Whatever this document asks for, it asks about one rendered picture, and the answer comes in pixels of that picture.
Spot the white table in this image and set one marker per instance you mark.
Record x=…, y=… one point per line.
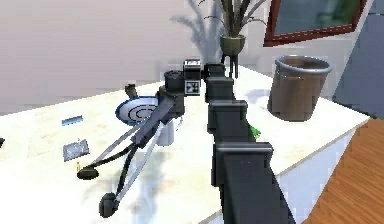
x=66, y=186

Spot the blue flat strip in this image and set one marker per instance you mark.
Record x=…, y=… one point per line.
x=72, y=120

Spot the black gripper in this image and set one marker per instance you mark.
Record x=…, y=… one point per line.
x=173, y=96

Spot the blue rimmed white bowl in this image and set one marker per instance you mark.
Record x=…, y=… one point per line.
x=135, y=111

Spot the green small object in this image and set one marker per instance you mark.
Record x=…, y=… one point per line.
x=255, y=132

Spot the house plant in green pot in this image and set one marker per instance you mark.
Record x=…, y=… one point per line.
x=233, y=33

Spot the white mug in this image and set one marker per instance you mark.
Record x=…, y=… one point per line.
x=166, y=133

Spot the red framed wall picture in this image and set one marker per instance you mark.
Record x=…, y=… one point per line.
x=313, y=20

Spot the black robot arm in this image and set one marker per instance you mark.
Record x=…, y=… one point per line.
x=240, y=166

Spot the grey flat card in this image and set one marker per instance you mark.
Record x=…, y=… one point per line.
x=76, y=150

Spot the small dark brown cup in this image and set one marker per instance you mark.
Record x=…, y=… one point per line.
x=130, y=90

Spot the brown metal rimmed bin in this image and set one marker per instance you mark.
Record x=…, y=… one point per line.
x=296, y=88

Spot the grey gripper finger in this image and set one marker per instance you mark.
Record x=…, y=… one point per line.
x=130, y=176

